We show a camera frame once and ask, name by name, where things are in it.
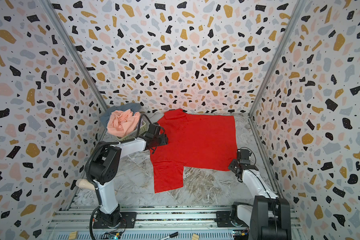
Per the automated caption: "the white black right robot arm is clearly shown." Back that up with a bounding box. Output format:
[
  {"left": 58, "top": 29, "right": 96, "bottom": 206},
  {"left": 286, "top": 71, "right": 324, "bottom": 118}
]
[{"left": 229, "top": 147, "right": 292, "bottom": 240}]

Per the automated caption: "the black marker pen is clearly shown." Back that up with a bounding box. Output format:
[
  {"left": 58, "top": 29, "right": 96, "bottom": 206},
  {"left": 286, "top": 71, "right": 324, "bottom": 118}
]
[{"left": 160, "top": 232, "right": 179, "bottom": 240}]

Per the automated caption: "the green perforated plastic basket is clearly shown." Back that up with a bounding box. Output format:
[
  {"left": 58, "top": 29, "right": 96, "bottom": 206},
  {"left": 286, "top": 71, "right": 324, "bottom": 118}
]
[{"left": 117, "top": 121, "right": 148, "bottom": 141}]

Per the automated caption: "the small wooden block left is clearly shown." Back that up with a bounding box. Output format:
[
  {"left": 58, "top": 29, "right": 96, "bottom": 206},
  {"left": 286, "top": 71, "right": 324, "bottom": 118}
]
[{"left": 68, "top": 231, "right": 78, "bottom": 240}]

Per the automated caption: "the beige wooden handle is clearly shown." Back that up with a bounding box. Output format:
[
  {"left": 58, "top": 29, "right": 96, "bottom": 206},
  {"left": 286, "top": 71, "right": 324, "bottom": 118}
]
[{"left": 76, "top": 179, "right": 95, "bottom": 191}]

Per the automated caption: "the red t shirt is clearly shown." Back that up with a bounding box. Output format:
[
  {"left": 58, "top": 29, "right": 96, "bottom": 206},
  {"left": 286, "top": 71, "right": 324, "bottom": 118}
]
[{"left": 150, "top": 109, "right": 238, "bottom": 193}]

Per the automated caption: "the circuit board right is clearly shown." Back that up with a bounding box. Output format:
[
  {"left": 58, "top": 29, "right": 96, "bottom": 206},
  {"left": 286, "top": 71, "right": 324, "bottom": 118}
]
[{"left": 233, "top": 230, "right": 249, "bottom": 240}]

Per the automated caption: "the grey t shirt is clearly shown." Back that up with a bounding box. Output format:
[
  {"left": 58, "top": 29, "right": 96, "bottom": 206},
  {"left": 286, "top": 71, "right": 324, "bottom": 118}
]
[{"left": 100, "top": 103, "right": 142, "bottom": 127}]

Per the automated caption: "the pink t shirt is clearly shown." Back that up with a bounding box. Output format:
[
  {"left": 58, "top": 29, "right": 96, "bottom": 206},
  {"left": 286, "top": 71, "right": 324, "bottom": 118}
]
[{"left": 107, "top": 110, "right": 141, "bottom": 138}]

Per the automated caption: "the green circuit board left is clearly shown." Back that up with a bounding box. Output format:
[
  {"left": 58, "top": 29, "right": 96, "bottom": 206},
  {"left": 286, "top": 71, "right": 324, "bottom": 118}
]
[{"left": 101, "top": 232, "right": 123, "bottom": 240}]

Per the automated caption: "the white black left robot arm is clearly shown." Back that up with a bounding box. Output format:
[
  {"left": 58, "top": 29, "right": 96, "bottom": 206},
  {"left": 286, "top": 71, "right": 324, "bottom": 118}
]
[{"left": 85, "top": 114, "right": 169, "bottom": 229}]

